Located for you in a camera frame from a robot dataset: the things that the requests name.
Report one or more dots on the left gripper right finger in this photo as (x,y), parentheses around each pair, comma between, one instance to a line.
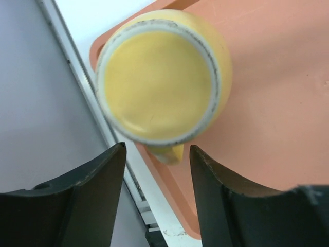
(235,211)

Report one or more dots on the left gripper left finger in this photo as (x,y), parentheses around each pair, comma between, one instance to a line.
(77,208)

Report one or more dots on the yellow mug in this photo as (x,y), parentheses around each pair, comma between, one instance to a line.
(162,79)

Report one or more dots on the pink plastic tray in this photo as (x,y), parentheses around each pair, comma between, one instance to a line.
(274,129)

